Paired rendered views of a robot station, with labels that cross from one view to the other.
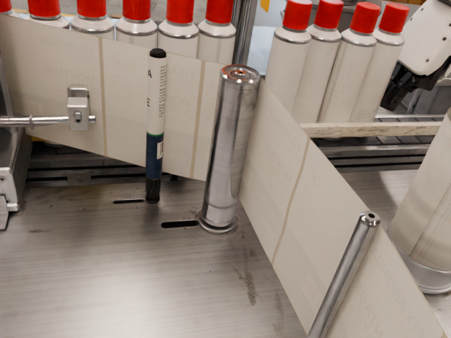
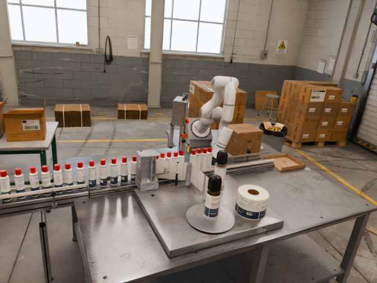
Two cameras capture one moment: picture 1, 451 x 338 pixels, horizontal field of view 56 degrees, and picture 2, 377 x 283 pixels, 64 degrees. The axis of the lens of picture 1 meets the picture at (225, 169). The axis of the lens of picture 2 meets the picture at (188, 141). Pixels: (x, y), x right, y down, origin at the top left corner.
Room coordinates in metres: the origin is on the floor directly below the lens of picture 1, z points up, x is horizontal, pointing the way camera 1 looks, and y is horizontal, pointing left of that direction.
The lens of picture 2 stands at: (-1.60, 0.32, 2.00)
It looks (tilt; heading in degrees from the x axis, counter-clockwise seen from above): 21 degrees down; 351
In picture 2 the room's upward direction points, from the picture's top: 5 degrees clockwise
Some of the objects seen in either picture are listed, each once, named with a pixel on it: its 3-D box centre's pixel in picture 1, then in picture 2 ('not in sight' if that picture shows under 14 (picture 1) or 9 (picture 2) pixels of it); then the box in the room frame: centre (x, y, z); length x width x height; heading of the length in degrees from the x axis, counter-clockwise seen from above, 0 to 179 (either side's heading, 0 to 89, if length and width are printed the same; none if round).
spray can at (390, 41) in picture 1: (374, 73); (208, 159); (0.64, -0.20, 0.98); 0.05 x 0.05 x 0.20
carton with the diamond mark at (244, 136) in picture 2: not in sight; (241, 140); (1.09, -0.61, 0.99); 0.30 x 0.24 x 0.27; 108
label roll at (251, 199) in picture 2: not in sight; (251, 201); (0.05, -0.39, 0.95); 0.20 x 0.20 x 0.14
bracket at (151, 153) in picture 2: not in sight; (147, 153); (0.36, 0.30, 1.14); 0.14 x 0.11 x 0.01; 109
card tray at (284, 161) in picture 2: not in sight; (284, 161); (0.91, -1.01, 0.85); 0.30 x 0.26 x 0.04; 109
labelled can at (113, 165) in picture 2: not in sight; (114, 171); (0.38, 0.53, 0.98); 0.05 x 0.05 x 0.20
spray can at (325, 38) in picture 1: (313, 71); (197, 160); (0.61, -0.11, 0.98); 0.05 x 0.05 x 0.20
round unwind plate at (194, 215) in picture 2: not in sight; (210, 217); (-0.04, -0.10, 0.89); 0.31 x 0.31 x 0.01
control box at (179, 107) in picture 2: not in sight; (180, 111); (0.63, 0.06, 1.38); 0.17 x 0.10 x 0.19; 164
